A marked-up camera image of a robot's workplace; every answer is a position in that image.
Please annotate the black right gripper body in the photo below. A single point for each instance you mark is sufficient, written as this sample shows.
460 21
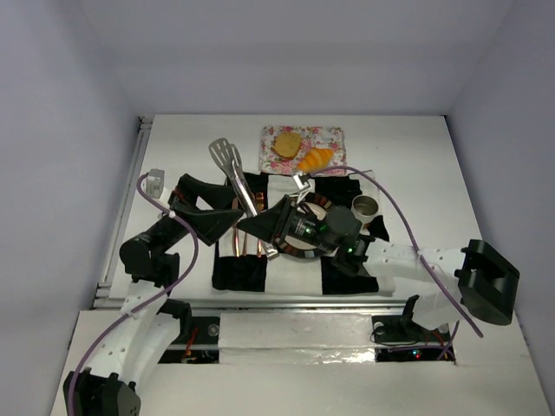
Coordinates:
281 223

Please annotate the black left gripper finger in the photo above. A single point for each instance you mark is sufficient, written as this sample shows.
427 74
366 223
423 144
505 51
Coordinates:
209 225
216 196

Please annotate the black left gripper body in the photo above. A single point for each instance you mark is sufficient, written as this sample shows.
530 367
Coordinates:
179 206

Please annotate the orange croissant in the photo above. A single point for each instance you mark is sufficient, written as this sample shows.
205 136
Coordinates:
315 159

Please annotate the bread slice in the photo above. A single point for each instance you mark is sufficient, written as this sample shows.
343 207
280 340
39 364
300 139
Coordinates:
286 145

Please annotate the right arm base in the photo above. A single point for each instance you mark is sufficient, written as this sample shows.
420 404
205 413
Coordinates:
398 339

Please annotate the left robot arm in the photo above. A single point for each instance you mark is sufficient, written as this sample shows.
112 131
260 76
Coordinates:
110 376

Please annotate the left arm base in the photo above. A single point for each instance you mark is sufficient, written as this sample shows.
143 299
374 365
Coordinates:
198 345

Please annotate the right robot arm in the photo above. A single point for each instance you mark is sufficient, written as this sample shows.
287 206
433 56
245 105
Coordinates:
474 282

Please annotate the copper fork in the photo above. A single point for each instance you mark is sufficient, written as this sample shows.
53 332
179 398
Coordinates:
259 199

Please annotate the black white checkered cloth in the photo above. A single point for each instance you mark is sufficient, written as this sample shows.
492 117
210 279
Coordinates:
289 276

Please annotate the copper knife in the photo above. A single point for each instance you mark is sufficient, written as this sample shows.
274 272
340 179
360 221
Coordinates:
235 235

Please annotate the dark rimmed beige plate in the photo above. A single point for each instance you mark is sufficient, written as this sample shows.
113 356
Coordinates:
312 208

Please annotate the metal cup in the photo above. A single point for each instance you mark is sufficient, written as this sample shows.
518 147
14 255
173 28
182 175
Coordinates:
365 209

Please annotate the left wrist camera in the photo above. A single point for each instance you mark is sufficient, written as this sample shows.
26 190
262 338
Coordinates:
155 183

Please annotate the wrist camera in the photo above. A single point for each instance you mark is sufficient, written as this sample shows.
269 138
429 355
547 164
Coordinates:
155 183
304 187

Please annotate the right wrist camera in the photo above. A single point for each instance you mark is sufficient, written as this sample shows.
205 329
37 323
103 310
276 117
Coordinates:
304 187

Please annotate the aluminium rail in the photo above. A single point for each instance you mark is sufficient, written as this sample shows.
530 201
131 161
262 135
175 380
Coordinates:
103 287

